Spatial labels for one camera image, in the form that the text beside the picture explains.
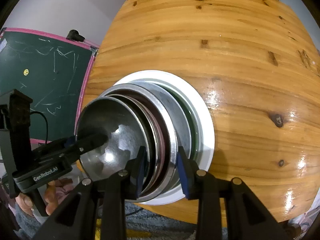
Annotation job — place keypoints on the visible finger of the left gripper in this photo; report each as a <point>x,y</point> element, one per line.
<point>81,146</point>

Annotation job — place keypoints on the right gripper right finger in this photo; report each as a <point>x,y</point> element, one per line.
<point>187,173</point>

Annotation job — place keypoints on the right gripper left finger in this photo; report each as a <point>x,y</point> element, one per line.
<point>136,174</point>

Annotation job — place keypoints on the pink steel-lined bowl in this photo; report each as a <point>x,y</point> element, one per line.
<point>157,152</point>

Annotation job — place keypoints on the small stainless steel bowl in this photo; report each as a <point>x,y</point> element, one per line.
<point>125,135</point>

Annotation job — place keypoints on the large white oval plate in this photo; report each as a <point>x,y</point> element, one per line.
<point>174,193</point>

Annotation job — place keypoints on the green round plate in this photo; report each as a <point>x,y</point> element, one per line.
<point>185,97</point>

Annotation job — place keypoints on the blue floral porcelain plate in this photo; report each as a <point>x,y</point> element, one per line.
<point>175,111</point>

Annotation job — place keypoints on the wide stainless steel bowl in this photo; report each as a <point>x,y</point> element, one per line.
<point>153,99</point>

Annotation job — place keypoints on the white patterned cloth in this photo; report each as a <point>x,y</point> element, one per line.
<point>305,221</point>

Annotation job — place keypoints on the green chalkboard pink frame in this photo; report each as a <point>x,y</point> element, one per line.
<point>51,70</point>

